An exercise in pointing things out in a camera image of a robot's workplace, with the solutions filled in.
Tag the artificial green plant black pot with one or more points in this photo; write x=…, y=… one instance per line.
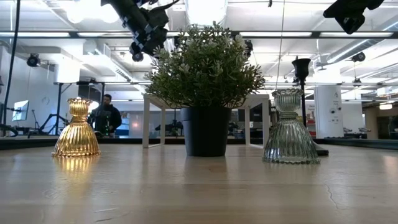
x=205, y=77

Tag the black ceiling spotlight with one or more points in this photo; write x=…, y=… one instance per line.
x=137, y=57
x=359, y=57
x=33, y=60

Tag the short black metal candlestick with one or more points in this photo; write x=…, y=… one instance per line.
x=301, y=67

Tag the background computer monitor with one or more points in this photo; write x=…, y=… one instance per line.
x=20, y=110

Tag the white cylindrical column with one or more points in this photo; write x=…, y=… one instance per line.
x=328, y=112

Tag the amber ribbed glass candle holder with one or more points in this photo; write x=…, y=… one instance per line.
x=77, y=137

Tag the person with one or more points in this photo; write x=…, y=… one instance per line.
x=105, y=118

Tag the green ribbed glass candle holder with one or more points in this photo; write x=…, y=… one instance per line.
x=289, y=140

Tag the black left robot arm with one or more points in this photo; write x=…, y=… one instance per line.
x=124, y=12

